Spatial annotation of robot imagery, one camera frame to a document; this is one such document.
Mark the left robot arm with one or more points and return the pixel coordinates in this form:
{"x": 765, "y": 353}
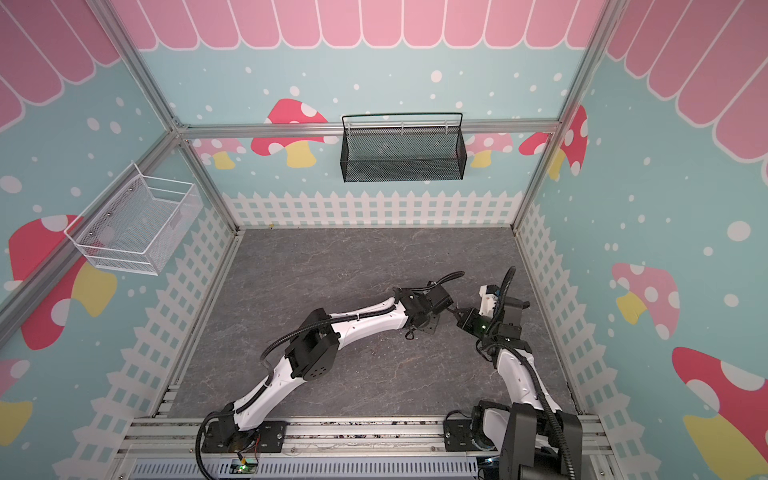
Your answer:
{"x": 309, "y": 352}

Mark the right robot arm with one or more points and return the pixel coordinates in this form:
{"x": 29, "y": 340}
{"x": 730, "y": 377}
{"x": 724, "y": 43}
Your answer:
{"x": 532, "y": 436}

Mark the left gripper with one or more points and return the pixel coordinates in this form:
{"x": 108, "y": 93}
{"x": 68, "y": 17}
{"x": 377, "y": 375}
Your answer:
{"x": 432, "y": 326}

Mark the black wire basket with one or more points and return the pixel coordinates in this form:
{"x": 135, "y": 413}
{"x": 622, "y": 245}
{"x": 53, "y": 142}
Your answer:
{"x": 403, "y": 147}

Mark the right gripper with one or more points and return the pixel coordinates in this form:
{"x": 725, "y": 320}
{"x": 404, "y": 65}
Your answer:
{"x": 471, "y": 319}

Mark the white wire basket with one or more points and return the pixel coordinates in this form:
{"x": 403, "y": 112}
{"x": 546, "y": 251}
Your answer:
{"x": 137, "y": 225}

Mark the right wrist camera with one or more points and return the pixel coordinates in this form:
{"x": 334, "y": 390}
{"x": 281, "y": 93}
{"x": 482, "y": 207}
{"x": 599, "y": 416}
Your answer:
{"x": 489, "y": 300}

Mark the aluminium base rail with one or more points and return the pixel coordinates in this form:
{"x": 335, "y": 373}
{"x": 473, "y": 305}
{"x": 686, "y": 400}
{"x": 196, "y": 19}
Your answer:
{"x": 309, "y": 448}

